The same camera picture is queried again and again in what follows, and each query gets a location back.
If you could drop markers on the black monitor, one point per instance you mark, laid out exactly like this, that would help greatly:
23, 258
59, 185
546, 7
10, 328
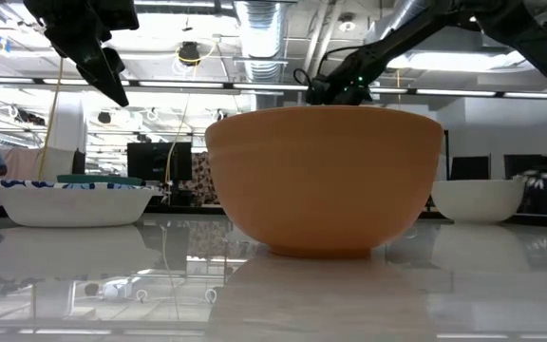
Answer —
470, 168
155, 161
525, 166

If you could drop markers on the orange bowl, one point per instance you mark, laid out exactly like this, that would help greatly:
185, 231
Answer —
323, 180

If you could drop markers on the teal bowl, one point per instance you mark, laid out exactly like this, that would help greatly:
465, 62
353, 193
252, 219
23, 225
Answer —
98, 180

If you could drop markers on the black table frame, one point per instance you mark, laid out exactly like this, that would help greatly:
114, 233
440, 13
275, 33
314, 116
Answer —
183, 209

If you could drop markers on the silver ventilation duct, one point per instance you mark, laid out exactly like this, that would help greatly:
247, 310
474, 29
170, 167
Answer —
259, 38

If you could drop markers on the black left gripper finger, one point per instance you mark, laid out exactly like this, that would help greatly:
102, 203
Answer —
83, 47
116, 59

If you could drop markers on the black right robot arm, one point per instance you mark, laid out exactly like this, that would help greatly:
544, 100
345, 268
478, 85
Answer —
397, 42

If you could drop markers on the blue patterned paper plate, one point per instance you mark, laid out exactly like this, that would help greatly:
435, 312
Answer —
69, 204

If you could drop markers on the white bowl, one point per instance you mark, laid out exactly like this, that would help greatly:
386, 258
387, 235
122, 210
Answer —
477, 202

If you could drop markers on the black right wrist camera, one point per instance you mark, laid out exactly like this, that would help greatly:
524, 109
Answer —
318, 92

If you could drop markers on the pink cloth partition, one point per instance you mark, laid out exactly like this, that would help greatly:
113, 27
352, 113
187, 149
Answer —
22, 164

